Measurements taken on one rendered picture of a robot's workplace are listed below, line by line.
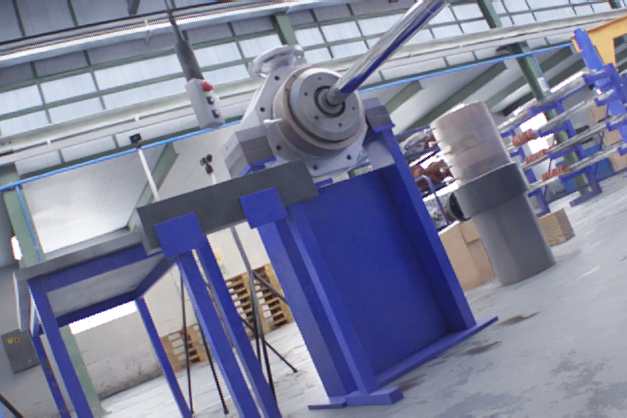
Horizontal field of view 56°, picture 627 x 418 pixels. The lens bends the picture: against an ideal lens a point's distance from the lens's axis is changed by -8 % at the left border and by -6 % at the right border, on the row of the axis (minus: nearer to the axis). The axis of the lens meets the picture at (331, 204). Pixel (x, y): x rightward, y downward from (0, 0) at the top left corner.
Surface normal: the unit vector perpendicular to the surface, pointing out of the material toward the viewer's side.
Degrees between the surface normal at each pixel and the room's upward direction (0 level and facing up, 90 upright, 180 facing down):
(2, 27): 90
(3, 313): 90
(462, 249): 90
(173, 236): 90
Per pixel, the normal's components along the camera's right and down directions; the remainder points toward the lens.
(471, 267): -0.55, 0.13
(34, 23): 0.42, -0.29
